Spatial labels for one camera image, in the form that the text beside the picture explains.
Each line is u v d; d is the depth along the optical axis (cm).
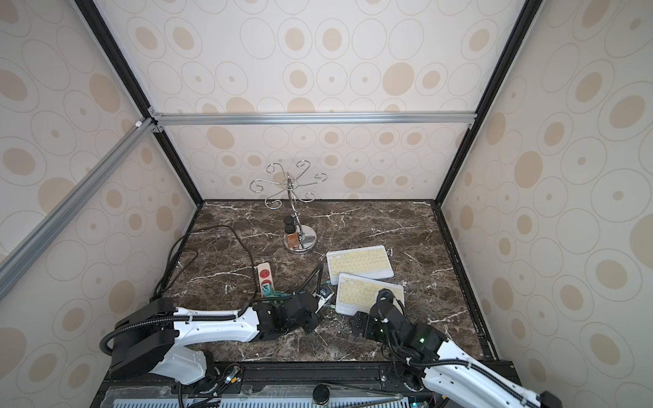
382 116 164
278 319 62
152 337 42
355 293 87
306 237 103
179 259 100
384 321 57
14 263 51
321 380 75
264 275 93
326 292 70
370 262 99
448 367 50
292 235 97
